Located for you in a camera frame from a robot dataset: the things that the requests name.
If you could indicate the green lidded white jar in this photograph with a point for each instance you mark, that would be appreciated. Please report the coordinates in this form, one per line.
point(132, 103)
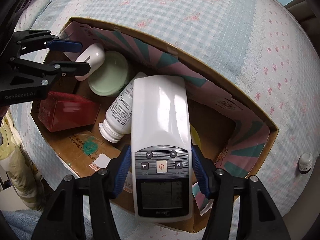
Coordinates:
point(112, 76)

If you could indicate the red small carton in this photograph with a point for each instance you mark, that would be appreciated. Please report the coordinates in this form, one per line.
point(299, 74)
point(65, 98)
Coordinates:
point(62, 111)

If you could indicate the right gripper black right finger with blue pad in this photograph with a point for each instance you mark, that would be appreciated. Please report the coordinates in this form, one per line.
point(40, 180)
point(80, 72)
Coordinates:
point(259, 218)

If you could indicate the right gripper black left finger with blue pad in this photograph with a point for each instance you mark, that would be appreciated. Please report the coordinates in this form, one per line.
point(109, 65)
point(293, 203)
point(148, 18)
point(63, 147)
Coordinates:
point(63, 216)

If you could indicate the grey black cosmetic jar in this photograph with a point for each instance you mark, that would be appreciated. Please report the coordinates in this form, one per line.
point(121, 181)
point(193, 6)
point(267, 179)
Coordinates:
point(305, 163)

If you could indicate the white pill bottle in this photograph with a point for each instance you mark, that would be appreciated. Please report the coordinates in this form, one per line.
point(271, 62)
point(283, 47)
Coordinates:
point(117, 122)

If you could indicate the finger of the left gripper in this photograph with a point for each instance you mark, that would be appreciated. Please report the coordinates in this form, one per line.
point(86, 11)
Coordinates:
point(27, 41)
point(60, 70)

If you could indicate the yellow packing tape roll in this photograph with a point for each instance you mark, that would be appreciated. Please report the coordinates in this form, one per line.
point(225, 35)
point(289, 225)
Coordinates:
point(195, 139)

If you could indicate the white remote control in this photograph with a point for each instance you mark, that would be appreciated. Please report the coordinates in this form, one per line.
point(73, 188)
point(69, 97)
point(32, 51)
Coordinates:
point(161, 150)

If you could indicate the checkered floral bed sheet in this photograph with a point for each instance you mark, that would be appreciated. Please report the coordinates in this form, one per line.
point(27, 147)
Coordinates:
point(255, 44)

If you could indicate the white earbuds case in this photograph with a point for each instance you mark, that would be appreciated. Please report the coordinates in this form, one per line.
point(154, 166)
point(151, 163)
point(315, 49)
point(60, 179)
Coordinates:
point(94, 55)

